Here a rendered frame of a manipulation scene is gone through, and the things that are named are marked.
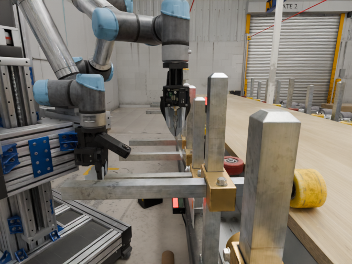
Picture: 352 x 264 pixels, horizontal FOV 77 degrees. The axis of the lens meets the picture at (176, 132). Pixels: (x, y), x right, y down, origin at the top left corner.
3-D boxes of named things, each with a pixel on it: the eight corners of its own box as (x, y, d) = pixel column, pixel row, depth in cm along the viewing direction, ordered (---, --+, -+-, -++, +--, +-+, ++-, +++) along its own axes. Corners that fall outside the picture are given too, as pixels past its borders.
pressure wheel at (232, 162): (219, 197, 70) (221, 163, 67) (214, 185, 78) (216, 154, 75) (244, 197, 71) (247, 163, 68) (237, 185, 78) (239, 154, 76)
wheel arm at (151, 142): (129, 147, 120) (128, 140, 119) (130, 145, 123) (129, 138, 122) (208, 146, 121) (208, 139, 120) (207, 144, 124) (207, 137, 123)
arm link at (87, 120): (108, 110, 70) (101, 114, 62) (109, 124, 71) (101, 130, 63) (84, 110, 70) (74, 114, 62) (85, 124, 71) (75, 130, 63)
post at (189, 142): (186, 190, 104) (187, 85, 92) (185, 186, 107) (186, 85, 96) (193, 189, 104) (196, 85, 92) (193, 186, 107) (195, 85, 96)
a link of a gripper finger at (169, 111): (165, 140, 63) (164, 108, 61) (165, 135, 69) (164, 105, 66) (175, 140, 63) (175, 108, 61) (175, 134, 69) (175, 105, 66)
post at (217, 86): (203, 275, 54) (210, 73, 43) (201, 263, 58) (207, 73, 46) (217, 274, 54) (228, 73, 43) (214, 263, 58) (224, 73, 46)
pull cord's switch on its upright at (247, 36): (241, 107, 349) (246, 32, 323) (238, 106, 364) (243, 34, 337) (246, 107, 350) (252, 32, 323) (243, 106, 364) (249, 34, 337)
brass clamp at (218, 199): (206, 212, 42) (207, 188, 40) (196, 179, 55) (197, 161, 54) (238, 211, 42) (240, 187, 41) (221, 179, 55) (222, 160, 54)
